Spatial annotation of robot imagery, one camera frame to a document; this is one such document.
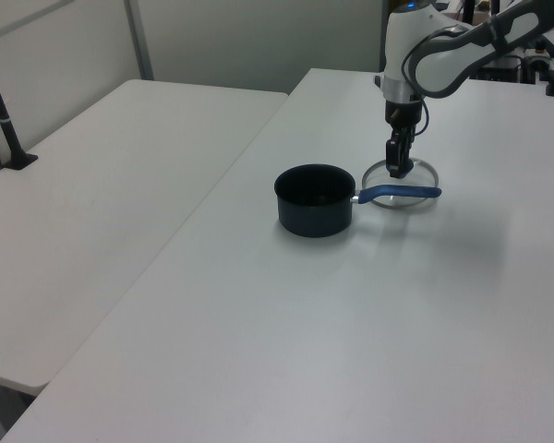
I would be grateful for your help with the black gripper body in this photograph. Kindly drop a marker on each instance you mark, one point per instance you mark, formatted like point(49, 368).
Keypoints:
point(402, 113)

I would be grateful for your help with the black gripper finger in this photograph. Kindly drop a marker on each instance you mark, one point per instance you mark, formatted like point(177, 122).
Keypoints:
point(392, 157)
point(406, 152)

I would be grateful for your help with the glass lid with blue knob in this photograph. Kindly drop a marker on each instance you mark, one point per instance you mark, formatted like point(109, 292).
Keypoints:
point(420, 177)

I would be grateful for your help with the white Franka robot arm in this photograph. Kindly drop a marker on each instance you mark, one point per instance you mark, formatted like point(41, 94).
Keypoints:
point(443, 55)

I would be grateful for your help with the dark blue saucepan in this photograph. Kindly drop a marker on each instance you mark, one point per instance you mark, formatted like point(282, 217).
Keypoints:
point(314, 217)

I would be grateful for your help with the black computer box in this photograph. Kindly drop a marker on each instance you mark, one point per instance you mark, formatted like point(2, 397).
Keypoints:
point(503, 69)

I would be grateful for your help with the black monitor stand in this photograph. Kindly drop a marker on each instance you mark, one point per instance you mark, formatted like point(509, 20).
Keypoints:
point(468, 9)

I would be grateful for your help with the grey metal partition post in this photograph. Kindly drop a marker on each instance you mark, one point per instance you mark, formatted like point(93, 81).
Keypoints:
point(139, 41)

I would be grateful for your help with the black camera stand pole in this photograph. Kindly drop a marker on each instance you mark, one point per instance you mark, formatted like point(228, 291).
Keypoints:
point(3, 124)

